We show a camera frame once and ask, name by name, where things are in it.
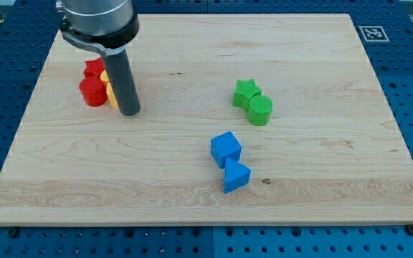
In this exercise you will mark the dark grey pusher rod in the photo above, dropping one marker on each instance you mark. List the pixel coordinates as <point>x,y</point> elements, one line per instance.
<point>121,79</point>

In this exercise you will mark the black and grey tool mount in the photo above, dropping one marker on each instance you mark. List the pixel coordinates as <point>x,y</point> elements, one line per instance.
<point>98,44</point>

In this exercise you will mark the red star block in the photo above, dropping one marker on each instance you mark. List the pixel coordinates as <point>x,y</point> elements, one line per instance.
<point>94,68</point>

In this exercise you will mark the red cylinder block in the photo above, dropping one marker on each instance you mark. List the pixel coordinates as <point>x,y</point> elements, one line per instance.
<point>93,91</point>

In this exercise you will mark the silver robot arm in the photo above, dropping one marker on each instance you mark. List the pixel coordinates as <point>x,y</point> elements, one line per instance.
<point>105,27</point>

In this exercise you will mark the wooden board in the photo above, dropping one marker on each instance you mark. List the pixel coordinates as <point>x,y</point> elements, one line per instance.
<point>332,153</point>

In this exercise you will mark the yellow upper block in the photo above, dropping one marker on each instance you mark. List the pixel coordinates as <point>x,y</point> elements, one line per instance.
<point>104,78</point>

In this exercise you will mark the yellow block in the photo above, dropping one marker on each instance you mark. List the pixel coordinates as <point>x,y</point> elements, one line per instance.
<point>104,78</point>
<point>111,97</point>

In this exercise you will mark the yellow lower block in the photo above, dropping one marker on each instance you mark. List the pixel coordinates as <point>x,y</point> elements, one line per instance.
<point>111,97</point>

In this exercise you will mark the green star block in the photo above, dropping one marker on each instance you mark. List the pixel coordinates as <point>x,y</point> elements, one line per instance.
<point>244,91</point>

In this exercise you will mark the blue cube block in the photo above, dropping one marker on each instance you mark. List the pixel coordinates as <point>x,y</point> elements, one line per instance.
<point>225,146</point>

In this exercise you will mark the green cylinder block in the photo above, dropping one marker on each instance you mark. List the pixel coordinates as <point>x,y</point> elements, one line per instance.
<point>259,110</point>

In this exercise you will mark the blue triangle block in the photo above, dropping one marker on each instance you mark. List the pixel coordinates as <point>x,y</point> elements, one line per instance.
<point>236,175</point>

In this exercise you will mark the white fiducial marker tag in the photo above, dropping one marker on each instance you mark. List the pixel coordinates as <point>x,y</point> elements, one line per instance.
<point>373,33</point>

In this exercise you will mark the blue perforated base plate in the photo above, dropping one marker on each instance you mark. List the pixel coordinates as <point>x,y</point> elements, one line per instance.
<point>26,35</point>

